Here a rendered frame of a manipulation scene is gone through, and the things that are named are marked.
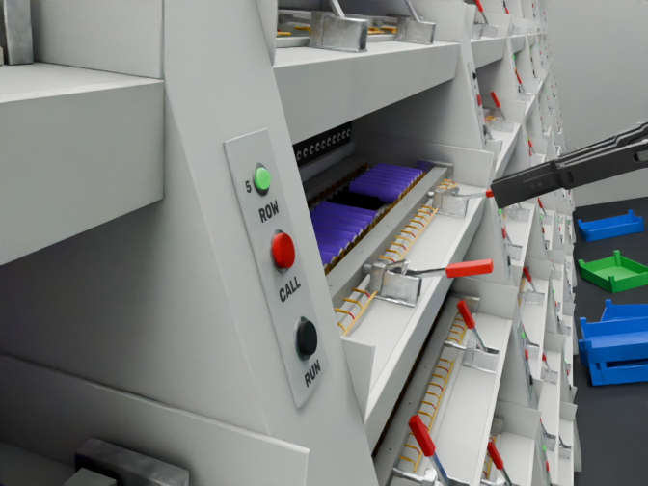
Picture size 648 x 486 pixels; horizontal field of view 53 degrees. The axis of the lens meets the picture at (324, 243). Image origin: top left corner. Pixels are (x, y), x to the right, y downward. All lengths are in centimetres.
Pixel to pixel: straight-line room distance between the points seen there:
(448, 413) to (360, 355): 40
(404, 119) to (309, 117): 56
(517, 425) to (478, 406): 31
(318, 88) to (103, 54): 17
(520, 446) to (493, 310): 21
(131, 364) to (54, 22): 14
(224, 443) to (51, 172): 14
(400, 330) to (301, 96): 20
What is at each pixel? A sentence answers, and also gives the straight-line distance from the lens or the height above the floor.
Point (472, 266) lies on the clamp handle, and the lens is 51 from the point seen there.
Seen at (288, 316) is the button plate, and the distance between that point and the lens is 29.
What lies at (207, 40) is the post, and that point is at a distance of 28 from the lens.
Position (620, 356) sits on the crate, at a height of 10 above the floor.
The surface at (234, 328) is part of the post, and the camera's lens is 26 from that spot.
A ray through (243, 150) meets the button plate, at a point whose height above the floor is 112.
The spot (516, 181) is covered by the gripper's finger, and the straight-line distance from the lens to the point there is 75.
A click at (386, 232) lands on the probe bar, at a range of 61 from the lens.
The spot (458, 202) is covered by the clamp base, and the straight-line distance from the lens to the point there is 77.
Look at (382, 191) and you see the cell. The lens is 78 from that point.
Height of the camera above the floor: 113
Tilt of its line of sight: 13 degrees down
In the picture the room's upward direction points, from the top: 14 degrees counter-clockwise
